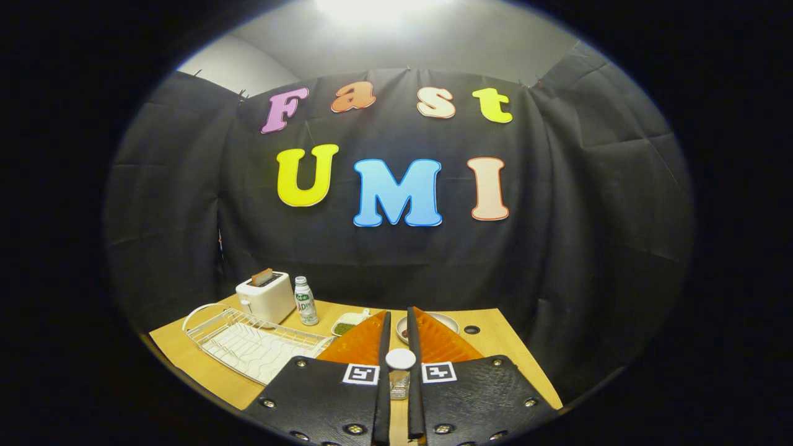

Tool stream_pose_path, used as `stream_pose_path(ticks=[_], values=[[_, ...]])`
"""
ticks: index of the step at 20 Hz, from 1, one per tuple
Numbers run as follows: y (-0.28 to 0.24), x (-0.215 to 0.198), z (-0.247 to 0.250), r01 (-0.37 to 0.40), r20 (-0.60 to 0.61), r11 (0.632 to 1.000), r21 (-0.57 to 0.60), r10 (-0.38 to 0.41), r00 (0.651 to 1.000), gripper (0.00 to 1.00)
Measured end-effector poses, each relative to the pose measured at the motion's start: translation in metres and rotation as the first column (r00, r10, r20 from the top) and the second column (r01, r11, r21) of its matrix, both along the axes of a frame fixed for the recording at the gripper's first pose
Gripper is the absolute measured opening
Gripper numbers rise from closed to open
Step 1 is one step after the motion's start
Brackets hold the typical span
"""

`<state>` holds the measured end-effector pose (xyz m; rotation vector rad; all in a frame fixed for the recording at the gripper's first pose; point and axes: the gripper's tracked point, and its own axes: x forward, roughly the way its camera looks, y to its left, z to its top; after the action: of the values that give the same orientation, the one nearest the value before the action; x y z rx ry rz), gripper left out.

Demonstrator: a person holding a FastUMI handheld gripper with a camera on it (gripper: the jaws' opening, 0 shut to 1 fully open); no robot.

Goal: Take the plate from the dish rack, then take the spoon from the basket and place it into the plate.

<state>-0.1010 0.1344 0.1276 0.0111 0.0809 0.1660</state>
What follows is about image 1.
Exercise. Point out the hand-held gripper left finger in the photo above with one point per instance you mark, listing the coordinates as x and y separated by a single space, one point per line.
384 384

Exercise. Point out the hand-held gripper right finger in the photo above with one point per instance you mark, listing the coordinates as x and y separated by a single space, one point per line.
414 384

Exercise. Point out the white divided snack dish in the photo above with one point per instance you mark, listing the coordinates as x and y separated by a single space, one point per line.
347 323

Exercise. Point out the white plate with food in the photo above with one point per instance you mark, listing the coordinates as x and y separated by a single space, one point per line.
449 322

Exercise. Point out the white bottle with green label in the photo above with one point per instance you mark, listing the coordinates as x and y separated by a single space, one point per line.
305 303

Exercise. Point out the white toaster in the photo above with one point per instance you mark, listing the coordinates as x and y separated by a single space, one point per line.
269 300

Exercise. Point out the brown toast slice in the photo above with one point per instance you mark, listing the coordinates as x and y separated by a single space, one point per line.
262 277

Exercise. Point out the black backdrop cloth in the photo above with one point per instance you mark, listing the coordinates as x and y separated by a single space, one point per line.
588 217

